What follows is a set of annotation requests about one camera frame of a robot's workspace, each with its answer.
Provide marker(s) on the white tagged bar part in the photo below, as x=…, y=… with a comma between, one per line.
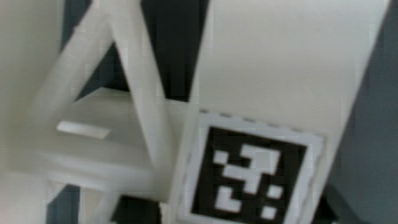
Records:
x=285, y=53

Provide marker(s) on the white long chair back part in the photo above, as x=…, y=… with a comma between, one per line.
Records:
x=90, y=124

